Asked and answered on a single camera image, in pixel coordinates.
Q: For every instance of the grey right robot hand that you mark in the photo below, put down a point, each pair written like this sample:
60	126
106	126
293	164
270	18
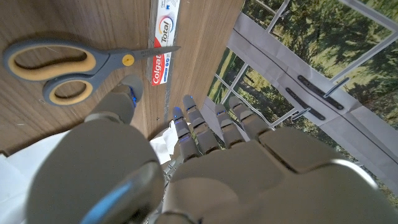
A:
169	172

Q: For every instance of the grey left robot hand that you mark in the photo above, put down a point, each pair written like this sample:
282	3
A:
248	180

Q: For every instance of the white paper sheet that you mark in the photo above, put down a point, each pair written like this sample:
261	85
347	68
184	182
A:
15	174

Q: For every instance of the crumpled white paper piece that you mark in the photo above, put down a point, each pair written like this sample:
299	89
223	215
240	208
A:
163	146

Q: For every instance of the Colgate toothpaste box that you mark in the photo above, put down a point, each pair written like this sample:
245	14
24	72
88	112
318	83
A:
163	31

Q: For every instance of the printed forest window backdrop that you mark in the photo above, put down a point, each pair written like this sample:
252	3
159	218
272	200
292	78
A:
311	46

